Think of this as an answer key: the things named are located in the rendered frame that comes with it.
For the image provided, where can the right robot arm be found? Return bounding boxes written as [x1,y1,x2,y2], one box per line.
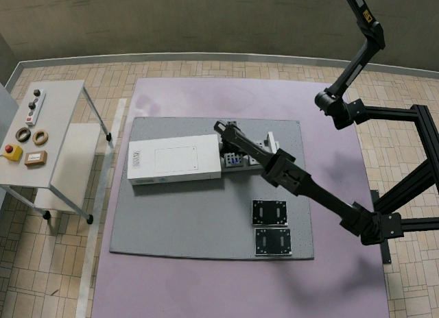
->
[314,0,385,127]

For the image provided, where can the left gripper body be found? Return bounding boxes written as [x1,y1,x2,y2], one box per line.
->
[219,143,247,155]

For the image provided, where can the white cooling block with round holes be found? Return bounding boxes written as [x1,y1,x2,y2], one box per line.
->
[248,140,265,166]

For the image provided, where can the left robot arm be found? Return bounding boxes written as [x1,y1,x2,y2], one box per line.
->
[214,120,383,244]

